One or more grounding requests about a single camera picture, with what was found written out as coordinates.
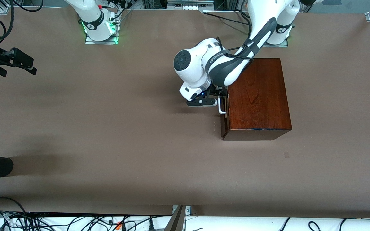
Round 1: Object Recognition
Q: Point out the light wooden drawer white handle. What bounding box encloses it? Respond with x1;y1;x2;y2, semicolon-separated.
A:
218;96;230;129

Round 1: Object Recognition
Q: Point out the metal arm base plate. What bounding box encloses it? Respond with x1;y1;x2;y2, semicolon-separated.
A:
85;30;119;45
264;39;289;48

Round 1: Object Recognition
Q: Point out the white power strip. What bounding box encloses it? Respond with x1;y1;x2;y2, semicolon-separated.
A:
167;0;215;11

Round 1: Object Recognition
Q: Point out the aluminium frame post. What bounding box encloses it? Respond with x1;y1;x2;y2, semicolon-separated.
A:
164;205;192;231

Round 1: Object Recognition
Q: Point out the dark wooden drawer cabinet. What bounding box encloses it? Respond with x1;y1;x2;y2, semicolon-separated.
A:
220;58;292;141

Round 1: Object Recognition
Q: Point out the black cable on table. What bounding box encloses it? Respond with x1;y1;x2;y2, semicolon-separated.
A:
202;9;250;26

